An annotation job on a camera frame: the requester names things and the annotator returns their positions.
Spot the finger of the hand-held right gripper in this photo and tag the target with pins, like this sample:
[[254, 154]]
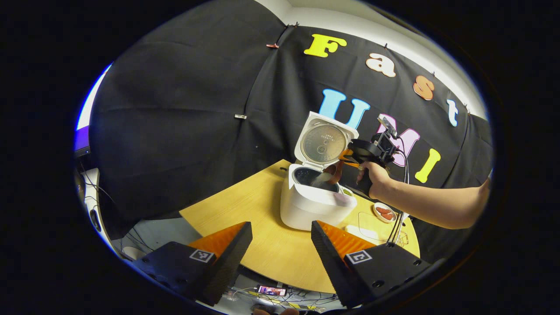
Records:
[[352, 165], [348, 155]]

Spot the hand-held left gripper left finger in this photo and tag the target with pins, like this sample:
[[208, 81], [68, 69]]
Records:
[[227, 262]]

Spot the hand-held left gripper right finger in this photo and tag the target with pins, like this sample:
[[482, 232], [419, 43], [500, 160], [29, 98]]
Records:
[[332, 262]]

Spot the brown wooden spoon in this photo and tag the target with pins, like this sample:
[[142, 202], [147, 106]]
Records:
[[337, 173]]

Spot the white rice cooker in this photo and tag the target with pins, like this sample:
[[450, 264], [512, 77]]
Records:
[[306, 210]]

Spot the clear chopstick holder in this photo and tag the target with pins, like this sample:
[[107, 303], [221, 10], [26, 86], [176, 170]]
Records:
[[402, 239]]

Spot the white divided grain dish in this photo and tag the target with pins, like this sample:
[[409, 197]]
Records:
[[347, 191]]

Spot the smartphone with lit screen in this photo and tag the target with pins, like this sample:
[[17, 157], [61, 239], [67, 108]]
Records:
[[271, 291]]

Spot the brown sausage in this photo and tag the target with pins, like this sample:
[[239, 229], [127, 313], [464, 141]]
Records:
[[383, 210], [388, 216]]

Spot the white round plate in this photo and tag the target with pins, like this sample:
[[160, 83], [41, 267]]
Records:
[[376, 216]]

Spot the clear plastic tray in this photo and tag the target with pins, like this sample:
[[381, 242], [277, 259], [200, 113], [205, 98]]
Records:
[[380, 232]]

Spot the black backdrop cloth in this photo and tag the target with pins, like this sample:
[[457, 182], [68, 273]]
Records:
[[175, 131]]

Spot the lit display screen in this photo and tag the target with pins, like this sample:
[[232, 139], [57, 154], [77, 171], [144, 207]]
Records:
[[83, 140]]

